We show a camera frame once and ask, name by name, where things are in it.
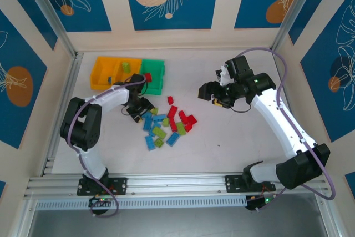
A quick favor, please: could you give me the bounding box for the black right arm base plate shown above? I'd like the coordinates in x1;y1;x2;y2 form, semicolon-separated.
225;175;278;193

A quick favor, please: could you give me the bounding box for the thin black right camera cable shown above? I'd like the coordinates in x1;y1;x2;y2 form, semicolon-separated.
231;102;252;114

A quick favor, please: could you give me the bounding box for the aluminium side rail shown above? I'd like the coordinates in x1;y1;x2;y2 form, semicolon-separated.
41;51;84;177

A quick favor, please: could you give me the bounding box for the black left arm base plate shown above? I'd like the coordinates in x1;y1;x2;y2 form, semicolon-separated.
77;177;128;196

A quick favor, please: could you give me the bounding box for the orange plastic bin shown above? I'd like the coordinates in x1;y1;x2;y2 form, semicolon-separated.
90;56;144;91

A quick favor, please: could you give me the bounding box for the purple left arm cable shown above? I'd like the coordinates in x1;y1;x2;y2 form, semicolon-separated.
67;77;148;218

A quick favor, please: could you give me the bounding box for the green plastic bin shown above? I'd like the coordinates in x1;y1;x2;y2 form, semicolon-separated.
138;58;166;96

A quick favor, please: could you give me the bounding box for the aluminium frame post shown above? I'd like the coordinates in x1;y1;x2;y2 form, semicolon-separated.
19;0;78;58
271;0;320;52

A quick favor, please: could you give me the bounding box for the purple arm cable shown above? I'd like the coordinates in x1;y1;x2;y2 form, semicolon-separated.
67;77;148;218
234;48;336;213

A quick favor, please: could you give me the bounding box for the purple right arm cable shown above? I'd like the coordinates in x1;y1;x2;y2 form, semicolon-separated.
234;48;336;213

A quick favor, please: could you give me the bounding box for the aluminium front rail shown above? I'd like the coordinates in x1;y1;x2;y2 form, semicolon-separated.
23;175;331;199

